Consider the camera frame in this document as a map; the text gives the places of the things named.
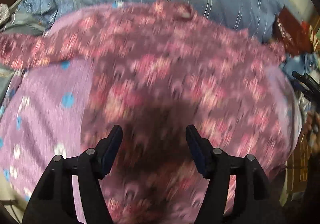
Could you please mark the grey patterned cloth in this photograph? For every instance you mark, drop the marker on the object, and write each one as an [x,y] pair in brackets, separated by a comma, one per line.
[4,14]

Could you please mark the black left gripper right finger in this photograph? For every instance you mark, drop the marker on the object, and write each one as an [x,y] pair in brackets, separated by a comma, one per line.
[252,198]

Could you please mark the blue crumpled cloth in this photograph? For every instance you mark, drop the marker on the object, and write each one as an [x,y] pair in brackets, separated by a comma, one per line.
[302,64]

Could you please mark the red plastic bag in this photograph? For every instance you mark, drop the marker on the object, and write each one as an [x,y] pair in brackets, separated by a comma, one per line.
[288,30]

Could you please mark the purple floral bed sheet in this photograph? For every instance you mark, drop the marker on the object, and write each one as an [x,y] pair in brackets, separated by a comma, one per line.
[45,113]

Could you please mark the grey plaid pillow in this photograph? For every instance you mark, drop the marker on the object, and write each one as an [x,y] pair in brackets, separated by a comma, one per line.
[22,23]

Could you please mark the maroon floral garment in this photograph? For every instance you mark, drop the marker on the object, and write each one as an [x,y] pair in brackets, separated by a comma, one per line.
[160,73]

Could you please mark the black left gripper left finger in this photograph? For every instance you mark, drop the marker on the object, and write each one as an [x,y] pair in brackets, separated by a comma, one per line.
[52,200]

